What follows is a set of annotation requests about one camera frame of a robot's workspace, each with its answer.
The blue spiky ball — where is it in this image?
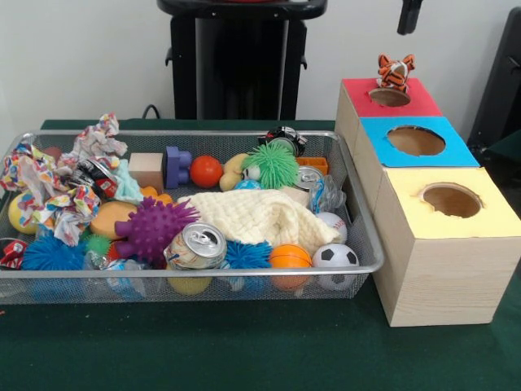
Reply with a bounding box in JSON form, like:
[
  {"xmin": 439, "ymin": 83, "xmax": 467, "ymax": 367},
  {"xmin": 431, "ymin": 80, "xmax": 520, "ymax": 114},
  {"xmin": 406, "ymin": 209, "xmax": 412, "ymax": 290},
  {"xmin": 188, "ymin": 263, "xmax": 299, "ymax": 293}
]
[{"xmin": 22, "ymin": 231, "xmax": 90, "ymax": 273}]

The purple spiky ball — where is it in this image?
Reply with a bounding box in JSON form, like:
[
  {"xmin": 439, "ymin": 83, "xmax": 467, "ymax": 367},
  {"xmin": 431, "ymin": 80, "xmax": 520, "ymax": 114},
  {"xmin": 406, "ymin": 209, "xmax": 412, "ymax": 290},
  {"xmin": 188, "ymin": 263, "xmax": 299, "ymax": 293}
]
[{"xmin": 116, "ymin": 195, "xmax": 202, "ymax": 263}]

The black chair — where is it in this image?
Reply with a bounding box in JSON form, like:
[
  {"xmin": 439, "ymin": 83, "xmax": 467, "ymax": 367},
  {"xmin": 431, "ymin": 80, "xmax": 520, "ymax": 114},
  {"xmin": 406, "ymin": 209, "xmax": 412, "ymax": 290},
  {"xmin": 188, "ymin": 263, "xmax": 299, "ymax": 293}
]
[{"xmin": 468, "ymin": 7, "xmax": 521, "ymax": 164}]

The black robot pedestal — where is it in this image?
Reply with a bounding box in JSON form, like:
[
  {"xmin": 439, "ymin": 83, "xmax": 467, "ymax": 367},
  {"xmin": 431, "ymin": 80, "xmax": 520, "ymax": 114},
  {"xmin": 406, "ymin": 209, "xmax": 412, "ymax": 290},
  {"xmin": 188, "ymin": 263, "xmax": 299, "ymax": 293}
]
[{"xmin": 157, "ymin": 0, "xmax": 331, "ymax": 121}]

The crushed silver can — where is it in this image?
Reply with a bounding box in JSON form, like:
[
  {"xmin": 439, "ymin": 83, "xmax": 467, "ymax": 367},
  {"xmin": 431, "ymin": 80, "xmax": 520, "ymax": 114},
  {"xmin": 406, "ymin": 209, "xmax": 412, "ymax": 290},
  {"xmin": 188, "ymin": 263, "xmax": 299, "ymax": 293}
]
[{"xmin": 166, "ymin": 222, "xmax": 229, "ymax": 271}]

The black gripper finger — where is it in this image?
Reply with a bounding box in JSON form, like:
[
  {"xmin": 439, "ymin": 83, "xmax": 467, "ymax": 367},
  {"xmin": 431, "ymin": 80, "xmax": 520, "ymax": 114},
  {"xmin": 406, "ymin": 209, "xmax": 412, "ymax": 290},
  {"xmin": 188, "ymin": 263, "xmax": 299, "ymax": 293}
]
[{"xmin": 397, "ymin": 0, "xmax": 424, "ymax": 36}]

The clear mesh bin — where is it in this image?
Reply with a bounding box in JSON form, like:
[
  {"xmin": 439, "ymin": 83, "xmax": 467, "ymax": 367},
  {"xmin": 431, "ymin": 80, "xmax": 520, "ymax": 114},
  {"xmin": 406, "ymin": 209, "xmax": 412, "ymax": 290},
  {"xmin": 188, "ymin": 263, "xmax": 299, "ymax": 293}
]
[{"xmin": 0, "ymin": 130, "xmax": 387, "ymax": 305}]

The colourful patterned cloth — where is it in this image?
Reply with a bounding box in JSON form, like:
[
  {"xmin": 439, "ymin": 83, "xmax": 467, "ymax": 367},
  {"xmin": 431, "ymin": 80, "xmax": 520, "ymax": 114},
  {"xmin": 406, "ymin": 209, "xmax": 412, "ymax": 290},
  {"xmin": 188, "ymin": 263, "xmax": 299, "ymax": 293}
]
[{"xmin": 0, "ymin": 114, "xmax": 131, "ymax": 245}]

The orange striped tiger toy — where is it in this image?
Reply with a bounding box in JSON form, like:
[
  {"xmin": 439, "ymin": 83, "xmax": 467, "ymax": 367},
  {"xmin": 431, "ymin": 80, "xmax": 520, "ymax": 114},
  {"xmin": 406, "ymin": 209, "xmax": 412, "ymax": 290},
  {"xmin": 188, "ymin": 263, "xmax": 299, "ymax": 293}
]
[{"xmin": 376, "ymin": 54, "xmax": 417, "ymax": 94}]

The cream knitted cloth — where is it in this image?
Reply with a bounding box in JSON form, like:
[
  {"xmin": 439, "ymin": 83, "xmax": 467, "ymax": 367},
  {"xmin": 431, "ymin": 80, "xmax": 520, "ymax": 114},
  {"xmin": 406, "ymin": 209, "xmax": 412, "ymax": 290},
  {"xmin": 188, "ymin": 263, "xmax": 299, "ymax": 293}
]
[{"xmin": 181, "ymin": 189, "xmax": 343, "ymax": 250}]

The small orange basketball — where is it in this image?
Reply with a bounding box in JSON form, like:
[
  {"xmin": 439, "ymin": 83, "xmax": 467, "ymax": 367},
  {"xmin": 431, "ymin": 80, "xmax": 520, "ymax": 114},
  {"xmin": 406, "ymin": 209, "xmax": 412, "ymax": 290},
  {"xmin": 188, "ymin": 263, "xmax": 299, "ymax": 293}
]
[{"xmin": 270, "ymin": 244, "xmax": 314, "ymax": 291}]

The plain wooden cube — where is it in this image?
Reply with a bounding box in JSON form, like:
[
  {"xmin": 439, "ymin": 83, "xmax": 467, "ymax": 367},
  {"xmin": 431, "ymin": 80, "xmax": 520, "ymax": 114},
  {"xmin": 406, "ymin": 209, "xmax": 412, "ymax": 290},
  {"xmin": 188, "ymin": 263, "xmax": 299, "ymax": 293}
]
[{"xmin": 130, "ymin": 152, "xmax": 166, "ymax": 192}]

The black cable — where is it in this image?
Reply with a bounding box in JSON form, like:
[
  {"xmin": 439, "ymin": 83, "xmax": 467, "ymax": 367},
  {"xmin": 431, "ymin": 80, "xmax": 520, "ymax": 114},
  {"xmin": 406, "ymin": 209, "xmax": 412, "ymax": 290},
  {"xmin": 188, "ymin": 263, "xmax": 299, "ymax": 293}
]
[{"xmin": 142, "ymin": 103, "xmax": 173, "ymax": 121}]

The small soccer ball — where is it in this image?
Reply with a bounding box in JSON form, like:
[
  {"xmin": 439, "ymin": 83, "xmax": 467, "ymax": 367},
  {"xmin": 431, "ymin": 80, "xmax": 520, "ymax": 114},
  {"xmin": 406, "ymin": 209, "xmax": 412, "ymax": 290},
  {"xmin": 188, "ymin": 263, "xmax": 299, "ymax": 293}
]
[{"xmin": 313, "ymin": 242, "xmax": 362, "ymax": 292}]

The green fuzzy toy with eyes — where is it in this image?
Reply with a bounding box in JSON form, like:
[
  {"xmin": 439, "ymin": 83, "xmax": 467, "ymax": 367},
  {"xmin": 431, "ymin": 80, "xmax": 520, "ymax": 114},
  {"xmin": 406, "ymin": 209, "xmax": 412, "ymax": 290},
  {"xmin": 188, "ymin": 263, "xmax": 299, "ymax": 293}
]
[{"xmin": 242, "ymin": 143, "xmax": 302, "ymax": 190}]

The wooden box with three holes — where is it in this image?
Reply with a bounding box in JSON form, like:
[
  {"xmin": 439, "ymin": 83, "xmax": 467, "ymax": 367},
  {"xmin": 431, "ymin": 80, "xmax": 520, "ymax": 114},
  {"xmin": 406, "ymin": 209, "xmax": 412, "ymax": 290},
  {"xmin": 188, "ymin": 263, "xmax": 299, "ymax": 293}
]
[{"xmin": 335, "ymin": 77, "xmax": 521, "ymax": 327}]

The small red ball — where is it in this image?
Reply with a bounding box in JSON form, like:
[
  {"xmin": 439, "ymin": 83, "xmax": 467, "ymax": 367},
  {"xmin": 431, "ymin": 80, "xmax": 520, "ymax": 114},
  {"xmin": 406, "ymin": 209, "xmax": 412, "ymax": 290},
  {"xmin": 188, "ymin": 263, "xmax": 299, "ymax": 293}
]
[{"xmin": 190, "ymin": 155, "xmax": 225, "ymax": 188}]

